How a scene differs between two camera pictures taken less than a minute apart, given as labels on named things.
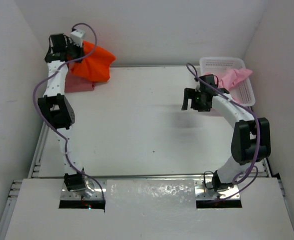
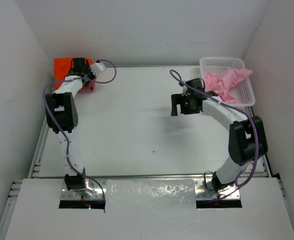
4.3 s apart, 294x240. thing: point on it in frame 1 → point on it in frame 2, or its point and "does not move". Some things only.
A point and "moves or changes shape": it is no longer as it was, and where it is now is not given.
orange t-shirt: x=96 y=68 moves or changes shape
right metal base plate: x=203 y=193 does not move
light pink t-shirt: x=229 y=78 does not move
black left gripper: x=79 y=49 → x=88 y=69
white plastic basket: x=244 y=93 does not move
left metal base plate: x=92 y=191 does not move
